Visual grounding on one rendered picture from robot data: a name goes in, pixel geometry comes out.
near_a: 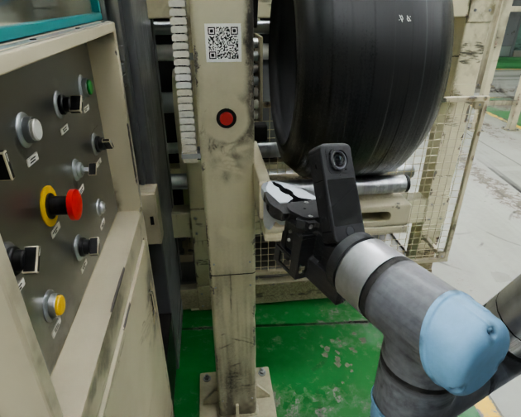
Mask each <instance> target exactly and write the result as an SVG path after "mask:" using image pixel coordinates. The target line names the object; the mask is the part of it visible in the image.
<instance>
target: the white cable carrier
mask: <svg viewBox="0 0 521 417"><path fill-rule="evenodd" d="M168 4H169V7H173V8H171V9H170V10H169V13H170V16H174V17H171V18H170V24H171V25H173V26H172V27H171V28H170V30H171V33H174V34H173V35H172V37H171V38H172V41H174V43H173V44H172V47H173V50H174V52H173V57H174V65H175V68H174V72H175V73H176V75H175V80H176V81H177V82H176V88H177V95H178V98H177V101H178V110H179V124H180V131H181V133H180V135H181V137H182V139H181V143H182V151H183V154H200V148H199V149H198V148H197V140H196V137H197V136H196V127H195V121H194V119H195V115H194V101H193V98H194V95H193V87H192V79H191V77H192V73H191V72H190V71H191V64H190V61H191V60H194V54H193V53H190V50H189V42H188V40H189V34H188V33H187V32H188V30H189V28H188V26H187V25H186V24H187V23H188V18H187V17H182V16H186V15H187V10H186V9H185V8H182V7H186V1H185V0H169V1H168ZM183 162H184V163H197V162H198V160H197V159H183Z"/></svg>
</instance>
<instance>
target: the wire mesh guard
mask: <svg viewBox="0 0 521 417"><path fill-rule="evenodd" d="M489 100H490V96H488V95H480V96H451V97H444V98H443V101H442V102H443V103H448V106H447V110H448V107H449V103H456V105H457V103H459V102H465V103H464V107H465V104H466V102H473V103H474V102H484V103H483V107H482V109H480V110H479V113H473V114H471V112H470V114H463V111H464V108H463V111H462V114H455V113H454V114H448V115H447V113H446V115H439V112H440V110H439V112H438V115H437V120H438V116H446V117H445V121H446V118H447V116H449V115H454V116H453V120H454V117H455V115H461V119H462V115H470V116H471V115H474V114H478V117H477V120H476V126H475V130H467V127H468V123H473V122H469V120H470V116H469V119H468V122H453V120H452V122H449V123H451V124H453V123H460V125H461V123H467V127H466V130H465V131H459V129H460V125H459V128H458V131H452V127H451V131H443V130H444V126H445V124H449V123H445V122H444V123H434V124H436V127H437V124H444V125H443V129H442V133H444V132H450V135H451V132H466V131H474V133H473V137H472V138H465V137H464V138H457V136H458V133H457V136H456V139H449V138H450V135H449V138H448V139H442V136H441V139H436V140H441V141H442V140H448V142H449V140H457V139H464V140H463V143H462V146H456V143H455V146H448V142H447V146H445V147H446V148H448V147H454V150H455V147H461V151H462V147H464V146H463V144H464V141H465V139H472V140H471V145H470V146H469V147H470V150H469V153H468V157H467V160H466V161H451V164H452V162H458V164H459V162H466V166H465V169H457V168H458V164H457V168H456V169H450V168H451V164H450V168H449V171H450V170H456V172H457V170H464V173H463V175H460V176H462V179H461V183H454V181H455V178H456V177H459V176H456V175H455V176H448V175H449V171H448V175H447V176H443V177H447V179H448V177H455V178H454V181H453V185H454V184H461V185H460V189H459V192H458V195H457V197H451V194H452V191H457V190H445V189H446V185H451V184H447V182H446V184H439V183H440V179H441V178H442V177H441V175H442V171H443V169H441V175H440V177H428V178H440V179H439V183H438V184H437V185H438V186H439V185H445V189H444V190H443V191H444V193H445V191H451V194H450V197H447V198H457V199H456V203H455V208H454V210H447V211H454V212H453V215H452V217H446V215H447V212H446V211H440V210H441V207H442V205H446V204H435V201H436V199H445V198H443V196H444V193H443V196H442V198H437V194H436V198H432V199H435V201H434V205H441V207H440V210H439V211H433V212H439V214H440V212H446V215H445V218H452V221H451V223H440V224H443V226H444V224H451V225H450V228H449V229H448V230H449V232H448V235H447V236H442V232H441V236H440V239H441V237H447V241H446V242H445V243H446V245H445V248H444V252H445V256H444V258H438V259H437V255H438V254H437V253H436V254H433V255H436V256H435V257H424V258H423V256H431V255H430V253H431V250H432V246H431V249H425V246H426V244H429V243H426V242H425V243H419V241H420V238H425V237H421V233H422V232H432V231H429V227H430V225H436V228H437V225H439V224H428V225H429V227H428V231H422V229H423V226H426V225H416V224H417V220H418V219H423V222H424V219H430V218H425V214H426V213H432V215H433V212H426V210H427V206H432V205H428V203H427V205H420V204H419V208H420V206H426V210H425V212H420V213H425V214H424V218H418V216H417V219H410V218H411V213H412V209H413V207H418V206H413V205H412V206H411V207H412V209H411V213H410V218H409V222H410V220H416V224H415V225H414V226H415V227H416V226H422V229H421V233H420V237H416V238H419V241H418V244H413V240H412V244H407V245H411V248H412V245H419V244H425V246H424V249H422V250H423V252H424V250H430V253H429V255H424V254H423V256H422V258H416V256H417V252H418V251H420V250H418V249H417V250H411V248H410V252H411V251H417V252H416V256H415V258H414V259H411V260H412V261H414V262H416V263H417V264H420V263H431V262H443V261H447V260H448V256H449V252H450V249H451V245H452V239H453V236H454V233H455V230H456V224H457V220H458V217H459V214H460V211H461V205H462V201H463V198H464V194H465V192H466V186H467V182H468V179H469V175H470V172H471V167H472V163H473V160H474V156H475V153H476V148H477V144H478V141H479V137H480V131H481V128H482V125H483V121H484V118H485V112H486V109H487V106H488V102H489ZM473 103H472V106H473ZM472 106H471V110H472ZM263 108H271V105H270V102H263ZM455 112H456V108H455ZM263 122H273V121H271V120H269V121H263ZM436 127H435V132H436ZM267 130H269V138H267V139H269V142H270V139H271V138H275V137H270V130H274V129H267ZM435 132H434V136H435ZM434 136H433V139H432V140H426V138H427V137H426V138H425V142H426V141H436V140H434ZM465 136H466V133H465ZM441 141H440V145H441ZM425 142H424V146H423V148H418V149H423V151H424V149H425V148H431V151H432V148H438V152H439V149H440V148H445V147H440V145H439V147H433V143H432V147H425ZM424 147H425V148H424ZM454 150H453V153H452V154H449V155H452V157H453V155H460V157H461V155H467V154H462V153H461V154H454ZM431 151H430V156H444V160H445V157H446V156H449V155H446V153H447V149H446V153H445V155H438V153H437V155H431ZM415 153H416V151H415ZM415 153H414V158H415V156H416V155H415ZM430 156H429V160H430ZM410 157H412V156H410ZM421 157H422V159H423V155H421ZM460 157H459V160H460ZM414 158H413V162H414ZM422 159H421V163H415V164H420V167H421V164H432V163H429V160H428V163H422ZM282 162H283V161H282ZM282 162H278V157H277V162H270V158H269V162H264V163H269V170H268V171H269V174H270V171H273V170H270V163H277V174H278V163H282ZM433 163H436V164H437V163H443V164H442V168H443V165H444V163H450V162H444V161H443V162H437V159H436V162H433ZM436 164H435V168H436ZM403 165H414V163H413V164H406V161H405V164H403ZM420 167H419V170H415V171H418V175H419V171H426V175H427V172H428V171H431V170H428V168H427V170H420ZM435 168H434V172H435ZM397 169H398V168H397ZM397 169H396V172H388V174H389V173H396V174H397V172H411V175H412V172H413V166H412V170H411V171H397ZM290 170H292V169H290ZM404 170H405V166H404ZM286 171H287V170H286V164H285V174H286ZM434 172H433V175H434ZM426 175H425V178H419V177H418V178H411V176H410V179H427V178H426ZM432 183H433V180H432ZM432 183H431V184H430V185H431V187H432ZM417 184H418V180H417ZM417 184H416V185H411V186H416V188H415V192H413V193H414V197H415V193H422V196H423V193H427V192H416V189H417V186H420V185H417ZM424 185H425V180H424V184H423V188H424ZM453 185H452V188H453ZM431 187H430V191H428V192H429V194H430V192H442V191H431ZM437 190H438V187H437ZM401 194H407V198H408V194H412V193H409V192H408V193H401ZM422 196H421V200H422ZM414 197H413V199H407V198H406V199H407V200H413V201H414V200H416V199H414ZM429 199H430V198H429V195H428V199H427V200H429ZM421 200H420V203H421ZM449 202H450V199H449ZM449 202H448V205H449ZM434 205H433V209H434ZM419 208H418V212H419ZM447 209H448V206H447ZM418 212H417V214H418ZM445 218H444V222H445ZM431 219H432V216H431ZM431 219H430V223H431ZM438 219H439V215H438V218H437V221H438ZM443 226H442V229H443ZM409 227H412V226H409V225H408V230H409ZM436 228H435V230H434V231H435V232H436V231H446V230H436ZM258 229H260V235H259V236H260V248H256V249H260V255H256V256H260V267H256V268H260V270H256V276H264V275H275V274H287V273H288V272H287V271H286V270H285V269H284V268H283V267H282V268H277V269H269V267H272V266H269V255H274V254H269V248H275V247H269V241H268V254H263V255H268V266H263V267H268V269H265V270H262V269H261V262H262V260H261V256H262V255H261V249H266V248H261V243H262V241H261V236H263V235H261V226H260V228H258ZM435 232H434V235H435ZM397 233H399V237H400V233H407V234H408V231H407V232H397ZM414 233H415V229H414V232H413V236H414ZM434 235H433V238H435V237H434ZM427 238H428V234H427ZM427 238H426V241H427ZM403 239H405V243H406V239H413V238H407V235H406V238H403ZM440 239H439V242H431V243H432V245H433V243H438V246H439V243H441V242H440ZM390 240H391V245H392V240H401V239H393V236H392V239H390ZM391 245H390V246H391ZM395 246H404V247H405V244H404V245H399V242H398V245H395ZM438 246H437V248H433V249H443V248H438ZM391 247H393V246H391ZM397 251H398V247H397ZM398 252H403V254H404V252H407V251H405V250H403V251H398ZM409 255H410V253H409Z"/></svg>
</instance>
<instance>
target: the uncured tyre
mask: <svg viewBox="0 0 521 417"><path fill-rule="evenodd" d="M408 11H413V25H412V26H397V12H408ZM453 41H454V9H453V1H452V0H272V2H271V9H270V32H269V82H270V105H271V112H272V118H273V124H274V130H275V140H276V143H277V147H278V150H279V153H280V157H281V159H282V160H283V162H284V163H285V164H286V165H287V166H289V167H290V168H291V169H292V170H293V171H295V172H296V173H297V174H298V175H300V176H303V177H307V178H311V179H312V173H311V168H310V163H309V158H308V153H309V152H310V150H312V149H313V148H314V147H316V146H320V145H322V144H326V143H346V144H347V145H349V146H350V148H351V157H352V162H353V166H354V171H355V176H371V175H383V174H385V173H388V172H391V171H392V170H396V169H397V168H399V167H400V166H401V165H402V164H403V163H404V162H405V161H406V160H407V159H408V158H409V157H410V156H411V155H412V154H413V153H414V152H415V151H416V150H417V149H418V147H419V146H420V145H421V144H422V142H423V141H424V139H425V138H426V136H427V135H428V134H429V132H430V130H431V128H432V126H433V124H434V122H435V120H436V118H437V115H438V112H439V110H440V107H441V105H442V101H443V98H444V94H445V92H446V88H447V82H448V78H449V74H450V69H451V64H452V52H453Z"/></svg>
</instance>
